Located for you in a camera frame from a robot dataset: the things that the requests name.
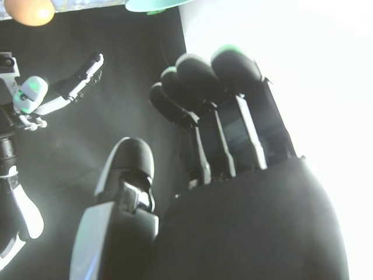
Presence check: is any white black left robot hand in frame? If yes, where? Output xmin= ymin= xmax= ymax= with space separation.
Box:
xmin=69 ymin=44 xmax=350 ymax=280

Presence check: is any brown egg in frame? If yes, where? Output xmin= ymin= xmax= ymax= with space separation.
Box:
xmin=5 ymin=0 xmax=55 ymax=27

